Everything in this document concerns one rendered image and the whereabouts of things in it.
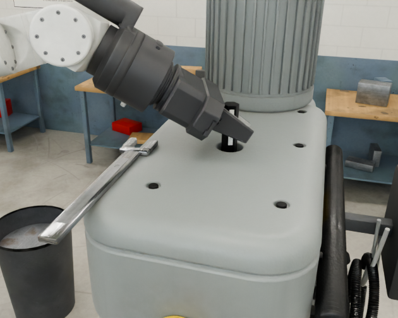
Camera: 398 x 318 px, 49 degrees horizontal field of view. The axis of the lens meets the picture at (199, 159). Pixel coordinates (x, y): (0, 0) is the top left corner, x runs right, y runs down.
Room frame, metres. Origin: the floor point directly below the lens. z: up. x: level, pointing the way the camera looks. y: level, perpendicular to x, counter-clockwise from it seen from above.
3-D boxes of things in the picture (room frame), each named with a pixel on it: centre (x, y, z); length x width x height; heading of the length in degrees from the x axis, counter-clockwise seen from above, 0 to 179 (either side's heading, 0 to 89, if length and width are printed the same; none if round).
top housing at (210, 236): (0.57, -0.05, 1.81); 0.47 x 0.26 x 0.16; 165
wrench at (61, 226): (0.45, 0.11, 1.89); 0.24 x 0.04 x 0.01; 166
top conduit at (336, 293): (0.55, -0.19, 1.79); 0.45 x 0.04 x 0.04; 165
